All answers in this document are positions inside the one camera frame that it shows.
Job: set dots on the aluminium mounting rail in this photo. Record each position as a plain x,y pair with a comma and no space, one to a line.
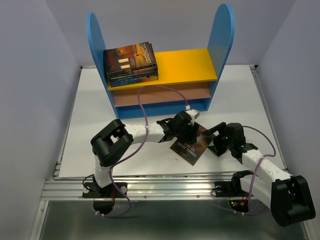
152,188

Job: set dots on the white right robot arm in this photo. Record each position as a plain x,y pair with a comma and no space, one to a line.
287,196

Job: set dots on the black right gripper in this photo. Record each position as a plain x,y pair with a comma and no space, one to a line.
216,148

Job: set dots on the A Tale of Two Cities book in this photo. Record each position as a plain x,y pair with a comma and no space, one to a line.
132,72

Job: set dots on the Animal Farm book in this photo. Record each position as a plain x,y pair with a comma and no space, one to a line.
133,77

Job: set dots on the Three Days to See book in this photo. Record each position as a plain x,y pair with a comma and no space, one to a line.
191,152

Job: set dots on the Edward Tulane book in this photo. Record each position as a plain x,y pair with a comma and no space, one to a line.
127,59

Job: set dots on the blue and yellow bookshelf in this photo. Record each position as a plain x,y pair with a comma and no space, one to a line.
193,72

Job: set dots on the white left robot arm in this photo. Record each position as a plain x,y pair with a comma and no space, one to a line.
111,143

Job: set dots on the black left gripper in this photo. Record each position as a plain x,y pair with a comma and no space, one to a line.
190,137

